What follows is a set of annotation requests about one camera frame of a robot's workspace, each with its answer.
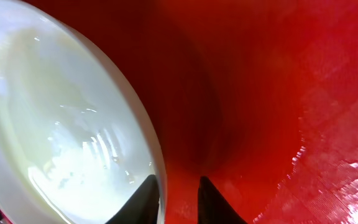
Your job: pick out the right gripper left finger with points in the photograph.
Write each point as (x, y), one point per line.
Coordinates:
(142, 207)

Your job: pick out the red plastic tray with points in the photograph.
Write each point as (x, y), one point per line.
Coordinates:
(259, 96)

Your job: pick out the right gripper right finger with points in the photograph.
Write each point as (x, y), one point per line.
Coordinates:
(213, 208)

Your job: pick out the white plate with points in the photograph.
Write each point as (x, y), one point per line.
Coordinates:
(75, 140)

